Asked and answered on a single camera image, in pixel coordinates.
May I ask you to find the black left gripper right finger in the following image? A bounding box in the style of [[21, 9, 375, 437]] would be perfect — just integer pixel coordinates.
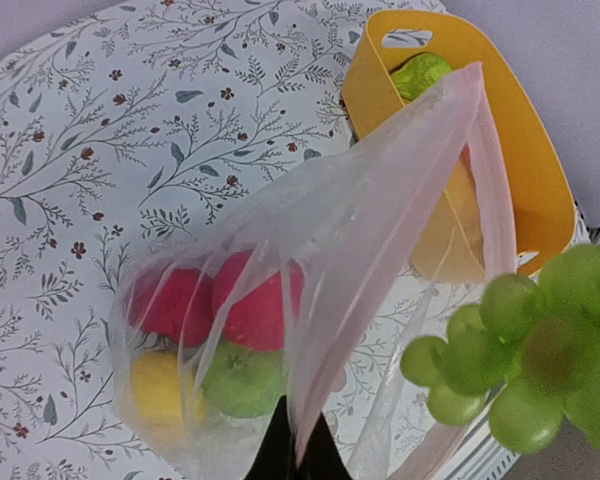
[[296, 414, 352, 480]]

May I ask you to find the green toy leafy vegetable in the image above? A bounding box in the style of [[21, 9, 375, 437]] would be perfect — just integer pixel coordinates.
[[390, 52, 453, 101]]

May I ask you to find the green toy apple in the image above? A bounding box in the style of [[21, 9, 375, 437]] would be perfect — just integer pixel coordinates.
[[202, 339, 286, 419]]

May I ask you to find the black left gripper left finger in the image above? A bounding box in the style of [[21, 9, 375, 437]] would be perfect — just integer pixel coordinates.
[[245, 396, 296, 480]]

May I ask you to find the yellow plastic basket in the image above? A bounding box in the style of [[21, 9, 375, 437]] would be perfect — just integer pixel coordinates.
[[342, 10, 577, 276]]

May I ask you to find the floral patterned table mat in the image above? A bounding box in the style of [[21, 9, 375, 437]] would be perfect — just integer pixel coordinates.
[[0, 0, 600, 480]]

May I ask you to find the red toy bell pepper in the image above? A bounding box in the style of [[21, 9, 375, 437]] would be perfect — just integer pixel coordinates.
[[212, 250, 285, 352]]

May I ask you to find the yellow toy lemon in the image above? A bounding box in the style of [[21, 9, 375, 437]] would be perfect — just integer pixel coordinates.
[[130, 351, 206, 441]]

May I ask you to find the green toy grape bunch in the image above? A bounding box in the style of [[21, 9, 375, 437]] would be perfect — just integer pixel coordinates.
[[400, 244, 600, 454]]

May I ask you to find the clear zip top bag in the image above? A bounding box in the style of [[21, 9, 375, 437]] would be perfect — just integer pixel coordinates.
[[109, 62, 517, 479]]

